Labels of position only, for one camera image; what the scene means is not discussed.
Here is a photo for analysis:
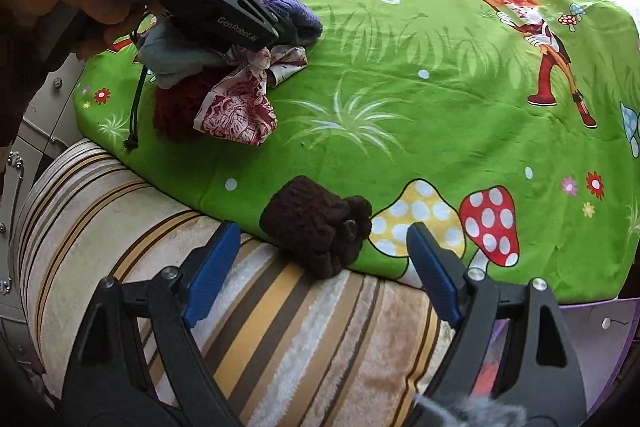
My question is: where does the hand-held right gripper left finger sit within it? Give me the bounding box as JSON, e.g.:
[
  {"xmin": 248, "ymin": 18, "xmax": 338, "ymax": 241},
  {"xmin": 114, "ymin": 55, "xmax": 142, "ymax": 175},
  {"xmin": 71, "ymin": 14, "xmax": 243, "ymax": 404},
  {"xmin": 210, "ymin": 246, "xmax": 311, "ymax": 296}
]
[{"xmin": 60, "ymin": 220, "xmax": 242, "ymax": 427}]

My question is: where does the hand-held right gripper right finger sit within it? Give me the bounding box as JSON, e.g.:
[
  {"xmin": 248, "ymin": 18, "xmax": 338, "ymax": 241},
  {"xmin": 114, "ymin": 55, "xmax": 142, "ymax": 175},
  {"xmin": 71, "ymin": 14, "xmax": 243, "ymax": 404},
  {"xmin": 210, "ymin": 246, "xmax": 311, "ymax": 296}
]
[{"xmin": 406, "ymin": 222, "xmax": 587, "ymax": 427}]

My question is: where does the purple knitted item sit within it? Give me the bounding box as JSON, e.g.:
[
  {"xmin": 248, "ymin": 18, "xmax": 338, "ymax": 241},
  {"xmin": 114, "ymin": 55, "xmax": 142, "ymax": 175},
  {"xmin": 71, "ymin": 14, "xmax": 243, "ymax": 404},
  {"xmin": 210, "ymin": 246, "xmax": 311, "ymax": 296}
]
[{"xmin": 255, "ymin": 0, "xmax": 323, "ymax": 48}]

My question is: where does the grey cloth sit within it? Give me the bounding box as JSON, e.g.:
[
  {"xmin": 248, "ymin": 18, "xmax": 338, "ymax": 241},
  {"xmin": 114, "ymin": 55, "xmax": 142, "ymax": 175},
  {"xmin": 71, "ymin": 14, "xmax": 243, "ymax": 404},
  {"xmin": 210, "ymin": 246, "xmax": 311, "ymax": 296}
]
[{"xmin": 137, "ymin": 24, "xmax": 236, "ymax": 88}]

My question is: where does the dark brown knitted item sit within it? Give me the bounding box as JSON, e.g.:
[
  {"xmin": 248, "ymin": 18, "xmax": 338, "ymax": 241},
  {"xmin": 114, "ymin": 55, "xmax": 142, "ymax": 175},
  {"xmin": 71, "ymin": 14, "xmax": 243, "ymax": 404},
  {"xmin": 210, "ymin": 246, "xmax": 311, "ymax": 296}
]
[{"xmin": 259, "ymin": 175, "xmax": 373, "ymax": 279}]

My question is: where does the red white patterned cloth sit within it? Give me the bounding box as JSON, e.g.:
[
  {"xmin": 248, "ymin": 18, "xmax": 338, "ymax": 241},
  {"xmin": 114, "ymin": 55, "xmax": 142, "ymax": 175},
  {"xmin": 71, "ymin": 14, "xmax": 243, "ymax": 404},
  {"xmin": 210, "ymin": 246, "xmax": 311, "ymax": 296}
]
[{"xmin": 192, "ymin": 44, "xmax": 308, "ymax": 148}]

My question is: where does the red knitted item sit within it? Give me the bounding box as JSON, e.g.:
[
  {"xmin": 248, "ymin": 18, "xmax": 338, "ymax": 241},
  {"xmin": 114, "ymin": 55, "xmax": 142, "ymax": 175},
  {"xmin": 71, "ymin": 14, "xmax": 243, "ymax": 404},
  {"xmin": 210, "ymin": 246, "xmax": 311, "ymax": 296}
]
[{"xmin": 152, "ymin": 69, "xmax": 221, "ymax": 142}]

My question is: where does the purple cardboard box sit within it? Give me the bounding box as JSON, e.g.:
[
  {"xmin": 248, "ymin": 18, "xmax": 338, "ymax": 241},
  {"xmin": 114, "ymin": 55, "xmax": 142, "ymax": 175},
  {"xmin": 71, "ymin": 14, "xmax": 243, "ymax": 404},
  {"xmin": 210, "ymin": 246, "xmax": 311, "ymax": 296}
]
[{"xmin": 470, "ymin": 297, "xmax": 633, "ymax": 408}]

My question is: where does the striped plush blanket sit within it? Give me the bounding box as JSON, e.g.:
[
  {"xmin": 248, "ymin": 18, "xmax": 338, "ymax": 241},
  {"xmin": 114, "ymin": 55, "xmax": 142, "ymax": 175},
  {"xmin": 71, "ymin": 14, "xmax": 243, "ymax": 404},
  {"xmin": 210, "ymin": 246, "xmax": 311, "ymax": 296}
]
[{"xmin": 10, "ymin": 138, "xmax": 468, "ymax": 427}]

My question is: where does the green printed blanket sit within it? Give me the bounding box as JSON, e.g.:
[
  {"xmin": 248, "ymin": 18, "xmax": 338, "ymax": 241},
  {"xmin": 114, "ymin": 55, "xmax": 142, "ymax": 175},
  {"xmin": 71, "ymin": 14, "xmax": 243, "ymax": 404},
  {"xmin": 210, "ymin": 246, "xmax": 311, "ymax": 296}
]
[{"xmin": 72, "ymin": 0, "xmax": 640, "ymax": 303}]

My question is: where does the dark drawstring cord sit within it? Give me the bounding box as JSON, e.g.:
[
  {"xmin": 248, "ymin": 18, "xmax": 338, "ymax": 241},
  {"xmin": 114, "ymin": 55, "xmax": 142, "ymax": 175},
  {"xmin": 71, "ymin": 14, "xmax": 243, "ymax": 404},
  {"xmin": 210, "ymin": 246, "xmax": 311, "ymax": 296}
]
[{"xmin": 122, "ymin": 7, "xmax": 151, "ymax": 152}]

